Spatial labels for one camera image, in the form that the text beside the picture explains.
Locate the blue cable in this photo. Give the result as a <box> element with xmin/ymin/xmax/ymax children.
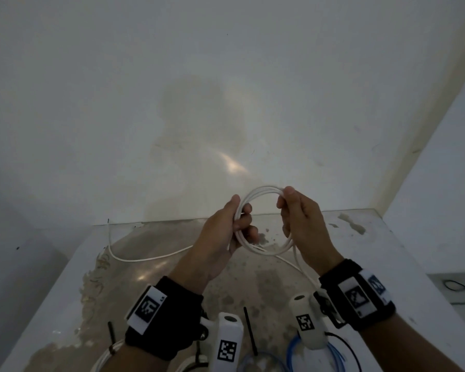
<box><xmin>286</xmin><ymin>333</ymin><xmax>348</xmax><ymax>372</ymax></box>

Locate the person's left hand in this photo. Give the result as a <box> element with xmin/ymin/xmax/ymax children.
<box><xmin>168</xmin><ymin>194</ymin><xmax>259</xmax><ymax>296</ymax></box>

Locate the white cable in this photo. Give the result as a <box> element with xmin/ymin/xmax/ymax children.
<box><xmin>176</xmin><ymin>354</ymin><xmax>210</xmax><ymax>372</ymax></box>
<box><xmin>107</xmin><ymin>184</ymin><xmax>322</xmax><ymax>291</ymax></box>
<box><xmin>91</xmin><ymin>338</ymin><xmax>126</xmax><ymax>372</ymax></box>

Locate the person's right forearm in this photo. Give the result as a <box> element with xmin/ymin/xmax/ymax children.
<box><xmin>358</xmin><ymin>313</ymin><xmax>465</xmax><ymax>372</ymax></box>

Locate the clear blue-striped cable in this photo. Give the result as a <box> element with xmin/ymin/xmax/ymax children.
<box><xmin>242</xmin><ymin>351</ymin><xmax>284</xmax><ymax>372</ymax></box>

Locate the person's right hand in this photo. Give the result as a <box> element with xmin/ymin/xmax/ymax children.
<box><xmin>276</xmin><ymin>185</ymin><xmax>345</xmax><ymax>277</ymax></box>

